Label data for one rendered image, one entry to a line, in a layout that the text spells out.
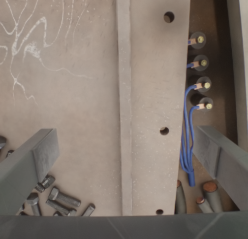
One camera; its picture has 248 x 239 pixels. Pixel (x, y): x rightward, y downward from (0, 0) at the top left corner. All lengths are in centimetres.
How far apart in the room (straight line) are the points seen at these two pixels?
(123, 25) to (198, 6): 21
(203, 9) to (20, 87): 35
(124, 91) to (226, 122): 29
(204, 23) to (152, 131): 25
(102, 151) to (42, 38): 18
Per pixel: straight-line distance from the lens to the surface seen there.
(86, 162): 29
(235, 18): 33
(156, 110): 26
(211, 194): 50
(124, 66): 23
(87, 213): 34
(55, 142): 16
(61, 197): 33
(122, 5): 24
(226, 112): 45
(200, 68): 36
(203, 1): 42
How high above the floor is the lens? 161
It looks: 73 degrees down
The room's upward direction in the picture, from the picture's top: 179 degrees clockwise
